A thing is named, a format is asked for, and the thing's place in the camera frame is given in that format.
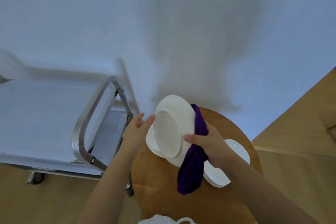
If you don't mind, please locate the round wooden side table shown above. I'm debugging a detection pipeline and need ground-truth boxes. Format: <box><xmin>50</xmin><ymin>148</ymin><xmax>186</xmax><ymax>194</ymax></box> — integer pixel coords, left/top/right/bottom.
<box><xmin>131</xmin><ymin>107</ymin><xmax>264</xmax><ymax>224</ymax></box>

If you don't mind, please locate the purple cleaning cloth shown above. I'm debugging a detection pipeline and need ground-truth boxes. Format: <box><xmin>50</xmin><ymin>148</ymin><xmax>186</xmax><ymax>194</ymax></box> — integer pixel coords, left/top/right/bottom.
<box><xmin>177</xmin><ymin>104</ymin><xmax>209</xmax><ymax>195</ymax></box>

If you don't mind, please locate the person's right forearm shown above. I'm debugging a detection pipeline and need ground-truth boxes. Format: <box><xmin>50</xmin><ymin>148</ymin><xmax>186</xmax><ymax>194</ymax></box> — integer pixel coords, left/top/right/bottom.
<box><xmin>218</xmin><ymin>153</ymin><xmax>318</xmax><ymax>224</ymax></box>

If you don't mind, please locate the stack of white rectangular plates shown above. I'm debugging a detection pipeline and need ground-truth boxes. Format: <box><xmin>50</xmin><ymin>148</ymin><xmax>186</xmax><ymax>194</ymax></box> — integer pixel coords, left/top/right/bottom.
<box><xmin>203</xmin><ymin>139</ymin><xmax>251</xmax><ymax>188</ymax></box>

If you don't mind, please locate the person's white garment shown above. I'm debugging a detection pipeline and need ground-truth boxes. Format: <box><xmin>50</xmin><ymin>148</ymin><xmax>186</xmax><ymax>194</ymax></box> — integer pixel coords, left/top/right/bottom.
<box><xmin>138</xmin><ymin>215</ymin><xmax>179</xmax><ymax>224</ymax></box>

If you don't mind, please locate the white round dinner plate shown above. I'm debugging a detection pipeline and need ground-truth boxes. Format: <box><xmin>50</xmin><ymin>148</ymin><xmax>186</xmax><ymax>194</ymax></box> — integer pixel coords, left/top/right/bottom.
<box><xmin>153</xmin><ymin>95</ymin><xmax>196</xmax><ymax>168</ymax></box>

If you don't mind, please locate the steel three-tier cart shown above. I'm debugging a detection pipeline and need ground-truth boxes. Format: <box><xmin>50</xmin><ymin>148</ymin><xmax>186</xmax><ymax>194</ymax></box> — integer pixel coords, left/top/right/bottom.
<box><xmin>0</xmin><ymin>75</ymin><xmax>141</xmax><ymax>197</ymax></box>

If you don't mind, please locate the person's right hand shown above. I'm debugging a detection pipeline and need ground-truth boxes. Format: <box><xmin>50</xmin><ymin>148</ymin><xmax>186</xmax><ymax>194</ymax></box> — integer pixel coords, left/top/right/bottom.
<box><xmin>183</xmin><ymin>121</ymin><xmax>231</xmax><ymax>169</ymax></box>

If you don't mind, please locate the stack of white round plates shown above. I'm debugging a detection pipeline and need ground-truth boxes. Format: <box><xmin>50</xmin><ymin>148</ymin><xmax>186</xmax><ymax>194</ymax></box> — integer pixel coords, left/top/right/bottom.
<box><xmin>146</xmin><ymin>126</ymin><xmax>168</xmax><ymax>159</ymax></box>

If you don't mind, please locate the person's left hand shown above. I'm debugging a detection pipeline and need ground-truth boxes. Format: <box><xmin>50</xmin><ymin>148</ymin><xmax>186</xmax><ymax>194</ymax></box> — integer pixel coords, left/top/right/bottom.
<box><xmin>123</xmin><ymin>112</ymin><xmax>156</xmax><ymax>153</ymax></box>

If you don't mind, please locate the person's left forearm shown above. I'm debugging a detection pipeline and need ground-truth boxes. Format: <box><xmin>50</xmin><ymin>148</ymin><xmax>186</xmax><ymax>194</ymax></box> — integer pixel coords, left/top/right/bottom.
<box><xmin>76</xmin><ymin>147</ymin><xmax>140</xmax><ymax>224</ymax></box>

